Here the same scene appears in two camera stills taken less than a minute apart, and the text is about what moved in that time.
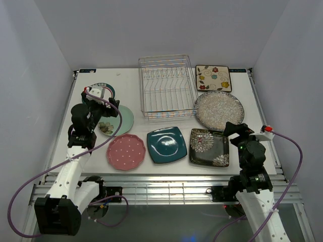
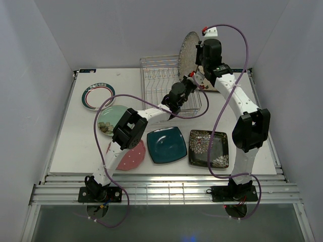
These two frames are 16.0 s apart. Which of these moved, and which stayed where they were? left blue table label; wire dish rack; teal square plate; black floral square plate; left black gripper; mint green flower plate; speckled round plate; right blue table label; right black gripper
Moved: left black gripper; right black gripper; speckled round plate
Stayed: black floral square plate; teal square plate; left blue table label; mint green flower plate; wire dish rack; right blue table label
